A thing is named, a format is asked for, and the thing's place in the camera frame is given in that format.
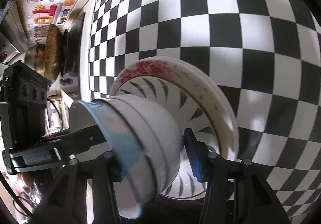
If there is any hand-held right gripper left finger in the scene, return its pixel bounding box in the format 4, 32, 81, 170
29, 151, 127, 224

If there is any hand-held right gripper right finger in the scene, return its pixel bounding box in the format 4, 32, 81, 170
183, 129, 293, 224

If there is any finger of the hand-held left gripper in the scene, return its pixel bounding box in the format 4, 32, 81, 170
56, 124, 111, 158

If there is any white bowl with dark rim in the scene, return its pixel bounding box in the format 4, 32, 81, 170
68, 95, 185, 219

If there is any white plate blue leaf pattern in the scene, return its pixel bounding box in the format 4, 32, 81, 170
120, 76, 219, 198

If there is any white plate pink floral rim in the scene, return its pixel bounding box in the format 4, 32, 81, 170
110, 58, 226, 162

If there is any person's left forearm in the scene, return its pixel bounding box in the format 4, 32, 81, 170
15, 172, 35, 188

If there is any metal pot with lid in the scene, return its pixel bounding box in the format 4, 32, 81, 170
24, 44, 46, 74

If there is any dark wok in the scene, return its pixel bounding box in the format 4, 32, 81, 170
43, 24, 64, 84

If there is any black gas stove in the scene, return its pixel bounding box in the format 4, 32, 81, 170
61, 12, 86, 77

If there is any black and white checkered cloth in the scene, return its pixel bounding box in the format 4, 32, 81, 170
88, 0, 321, 217

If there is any black cable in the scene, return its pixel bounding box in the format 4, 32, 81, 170
47, 98, 64, 134

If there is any colourful wall sticker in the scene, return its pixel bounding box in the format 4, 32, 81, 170
24, 0, 76, 40

